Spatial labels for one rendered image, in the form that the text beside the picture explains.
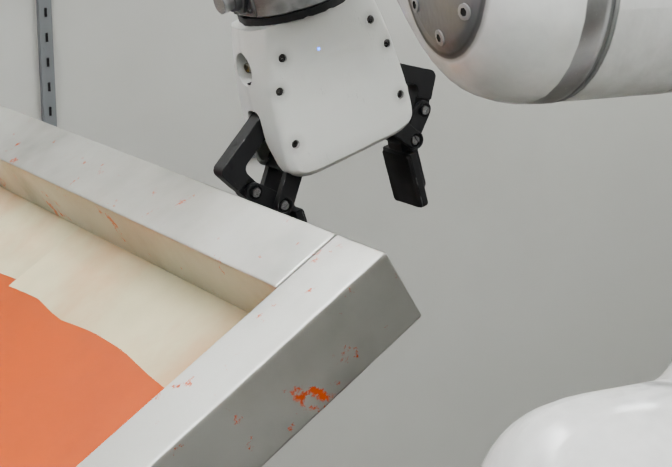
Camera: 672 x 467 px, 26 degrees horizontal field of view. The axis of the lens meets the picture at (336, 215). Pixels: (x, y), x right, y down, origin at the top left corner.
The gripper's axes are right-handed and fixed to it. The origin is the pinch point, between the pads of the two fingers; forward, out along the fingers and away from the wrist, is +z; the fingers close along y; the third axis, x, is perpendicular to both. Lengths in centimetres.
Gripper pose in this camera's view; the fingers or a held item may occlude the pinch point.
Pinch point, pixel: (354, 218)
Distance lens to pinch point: 96.3
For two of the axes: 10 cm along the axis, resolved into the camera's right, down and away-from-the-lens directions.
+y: 8.0, -4.1, 4.4
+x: -5.5, -2.0, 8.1
